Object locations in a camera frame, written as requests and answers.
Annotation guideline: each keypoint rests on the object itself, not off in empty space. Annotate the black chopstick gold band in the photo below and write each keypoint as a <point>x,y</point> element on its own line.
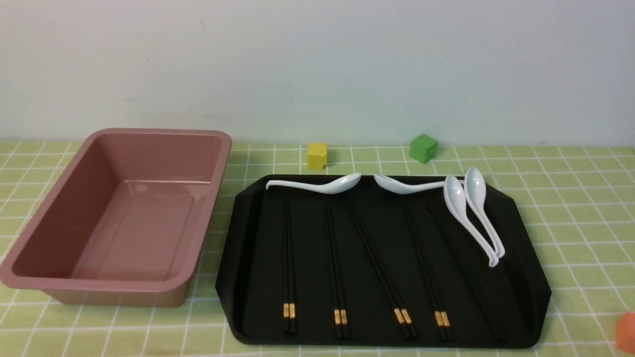
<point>378,266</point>
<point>286,309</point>
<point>421,263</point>
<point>291,270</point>
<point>334,283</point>
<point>408,321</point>
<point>427,265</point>
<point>341,294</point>

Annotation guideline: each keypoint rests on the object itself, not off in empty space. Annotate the white ceramic spoon far left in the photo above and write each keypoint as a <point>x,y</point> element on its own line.
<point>339,185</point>

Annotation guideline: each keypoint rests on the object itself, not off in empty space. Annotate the white ceramic spoon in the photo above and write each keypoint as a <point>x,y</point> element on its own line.
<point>475,191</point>
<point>339,185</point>
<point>398,187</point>
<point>456,204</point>

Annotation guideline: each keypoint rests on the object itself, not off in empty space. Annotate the yellow foam cube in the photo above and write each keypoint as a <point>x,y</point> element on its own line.
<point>317,156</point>

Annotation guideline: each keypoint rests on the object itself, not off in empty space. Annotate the white ceramic spoon middle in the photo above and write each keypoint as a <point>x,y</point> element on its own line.
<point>398,187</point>

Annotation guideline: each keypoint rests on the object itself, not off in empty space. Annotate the black plastic tray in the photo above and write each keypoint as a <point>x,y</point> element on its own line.
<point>441,274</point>

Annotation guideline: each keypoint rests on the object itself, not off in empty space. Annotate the green foam cube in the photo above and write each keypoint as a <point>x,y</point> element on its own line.
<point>423,148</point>

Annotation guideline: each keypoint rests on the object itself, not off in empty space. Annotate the black chopstick plain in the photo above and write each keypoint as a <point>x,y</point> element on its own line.
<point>469,275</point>
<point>461,272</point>

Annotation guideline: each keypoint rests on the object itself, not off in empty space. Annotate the white ceramic spoon inner right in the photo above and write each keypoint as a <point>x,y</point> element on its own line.
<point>456,204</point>

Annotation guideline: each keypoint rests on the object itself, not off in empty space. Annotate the white ceramic spoon outer right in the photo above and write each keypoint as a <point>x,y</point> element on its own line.
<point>475,191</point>

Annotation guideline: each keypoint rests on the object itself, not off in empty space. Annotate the pink rectangular plastic bin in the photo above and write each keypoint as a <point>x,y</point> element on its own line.
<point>126,221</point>

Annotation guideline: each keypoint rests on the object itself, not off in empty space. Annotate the orange foam cube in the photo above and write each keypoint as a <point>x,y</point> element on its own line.
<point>625,333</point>

